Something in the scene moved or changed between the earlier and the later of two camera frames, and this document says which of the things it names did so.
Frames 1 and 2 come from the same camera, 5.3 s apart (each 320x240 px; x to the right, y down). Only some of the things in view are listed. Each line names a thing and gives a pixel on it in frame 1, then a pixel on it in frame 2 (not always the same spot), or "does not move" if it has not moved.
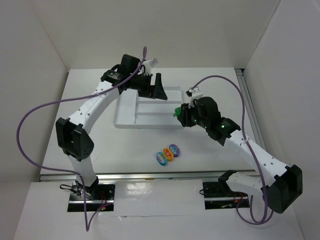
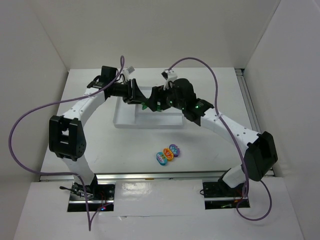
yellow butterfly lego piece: (168, 154) does not move
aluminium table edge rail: (189, 175) does not move
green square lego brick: (177, 111) → (144, 106)
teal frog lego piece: (161, 158) does not move
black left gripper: (152, 86) → (132, 91)
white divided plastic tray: (131, 111) does not move
